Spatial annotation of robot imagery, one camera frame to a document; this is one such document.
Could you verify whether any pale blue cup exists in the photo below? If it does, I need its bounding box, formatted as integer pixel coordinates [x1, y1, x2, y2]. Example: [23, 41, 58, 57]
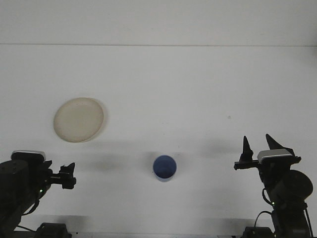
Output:
[152, 154, 177, 183]

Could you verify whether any pale round plate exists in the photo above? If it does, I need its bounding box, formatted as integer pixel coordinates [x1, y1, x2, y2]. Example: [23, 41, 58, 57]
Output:
[53, 97, 108, 144]

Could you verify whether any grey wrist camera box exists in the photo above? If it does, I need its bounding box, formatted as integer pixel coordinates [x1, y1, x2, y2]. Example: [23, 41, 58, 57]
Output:
[10, 150, 47, 162]
[257, 148, 294, 164]

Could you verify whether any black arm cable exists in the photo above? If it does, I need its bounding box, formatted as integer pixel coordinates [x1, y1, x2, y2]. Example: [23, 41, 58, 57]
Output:
[254, 208, 313, 236]

